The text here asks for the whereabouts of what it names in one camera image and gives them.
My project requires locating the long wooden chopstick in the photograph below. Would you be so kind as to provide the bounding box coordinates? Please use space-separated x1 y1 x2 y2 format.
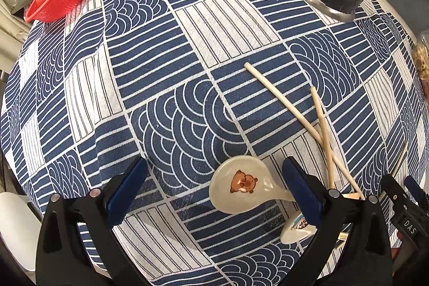
243 62 367 201

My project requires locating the white spoon bear print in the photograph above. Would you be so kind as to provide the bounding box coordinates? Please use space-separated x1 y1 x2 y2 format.
209 155 294 215

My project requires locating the clear plastic cookie box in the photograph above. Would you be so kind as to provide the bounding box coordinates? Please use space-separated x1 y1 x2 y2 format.
412 35 429 83

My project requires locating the blue patterned tablecloth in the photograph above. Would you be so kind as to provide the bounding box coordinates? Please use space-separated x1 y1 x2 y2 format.
1 0 428 285

